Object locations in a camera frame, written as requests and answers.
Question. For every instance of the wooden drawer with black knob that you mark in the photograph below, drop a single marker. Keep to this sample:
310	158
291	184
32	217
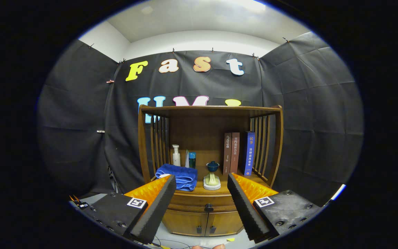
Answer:
192	202

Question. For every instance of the white pump bottle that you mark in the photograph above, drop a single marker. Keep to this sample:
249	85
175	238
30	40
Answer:
176	159

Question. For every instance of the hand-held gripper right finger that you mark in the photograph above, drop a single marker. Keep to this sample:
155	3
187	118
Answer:
244	207

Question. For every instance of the reddish brown book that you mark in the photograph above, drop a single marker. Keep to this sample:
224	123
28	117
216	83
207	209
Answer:
235	154

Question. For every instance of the folded blue towel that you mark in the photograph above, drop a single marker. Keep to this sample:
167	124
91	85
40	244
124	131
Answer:
181	176

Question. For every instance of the white tube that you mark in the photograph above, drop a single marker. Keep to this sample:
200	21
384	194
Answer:
187	162

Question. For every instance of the teal box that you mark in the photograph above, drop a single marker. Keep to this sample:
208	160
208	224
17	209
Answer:
192	160

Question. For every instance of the wooden countertop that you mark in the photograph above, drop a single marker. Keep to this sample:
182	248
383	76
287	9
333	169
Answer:
200	174

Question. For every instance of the pale green soap dish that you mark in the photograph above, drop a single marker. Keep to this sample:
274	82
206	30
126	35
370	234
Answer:
212	185

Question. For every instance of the black backdrop cloth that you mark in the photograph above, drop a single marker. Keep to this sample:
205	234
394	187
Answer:
316	114

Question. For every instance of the dark brown book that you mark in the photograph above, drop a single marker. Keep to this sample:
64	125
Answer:
227	155

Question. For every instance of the wooden cabinet door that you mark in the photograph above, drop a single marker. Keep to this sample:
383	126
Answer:
181	223
226	223

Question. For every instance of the brown wooden cabinet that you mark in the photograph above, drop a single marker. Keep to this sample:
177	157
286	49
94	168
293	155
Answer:
202	131

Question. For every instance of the blue book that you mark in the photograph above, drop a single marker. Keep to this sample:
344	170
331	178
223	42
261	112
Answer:
249	154

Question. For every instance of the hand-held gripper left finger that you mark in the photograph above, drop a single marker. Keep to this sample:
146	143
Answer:
157	207

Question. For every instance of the small blue lidded cup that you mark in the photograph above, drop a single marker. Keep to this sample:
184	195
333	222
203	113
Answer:
212	167

